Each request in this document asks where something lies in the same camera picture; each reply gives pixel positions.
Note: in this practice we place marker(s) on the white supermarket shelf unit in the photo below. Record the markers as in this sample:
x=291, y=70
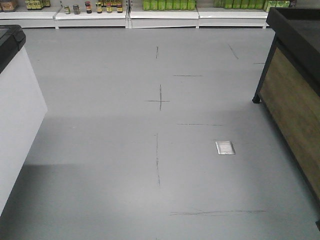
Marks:
x=133, y=16

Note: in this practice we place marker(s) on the green lid sauce jar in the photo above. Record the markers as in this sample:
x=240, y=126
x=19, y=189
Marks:
x=67, y=10

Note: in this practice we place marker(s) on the metal floor outlet cover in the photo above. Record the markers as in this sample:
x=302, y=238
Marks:
x=225, y=147

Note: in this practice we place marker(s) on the green drink bottle row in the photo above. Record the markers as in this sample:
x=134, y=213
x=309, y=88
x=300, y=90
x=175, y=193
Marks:
x=168, y=5

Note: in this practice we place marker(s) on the black wooden produce stand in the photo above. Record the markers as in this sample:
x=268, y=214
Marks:
x=289, y=85

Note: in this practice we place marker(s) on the dark pickle jar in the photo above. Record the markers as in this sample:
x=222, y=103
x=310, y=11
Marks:
x=76, y=9

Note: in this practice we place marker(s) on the white chest freezer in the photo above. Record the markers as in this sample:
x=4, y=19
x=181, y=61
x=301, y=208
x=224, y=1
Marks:
x=22, y=107

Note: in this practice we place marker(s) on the red lid sauce jar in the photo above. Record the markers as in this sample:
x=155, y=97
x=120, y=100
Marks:
x=88, y=7

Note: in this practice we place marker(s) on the yellow label sauce jar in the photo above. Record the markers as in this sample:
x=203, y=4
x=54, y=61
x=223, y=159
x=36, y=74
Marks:
x=99, y=7

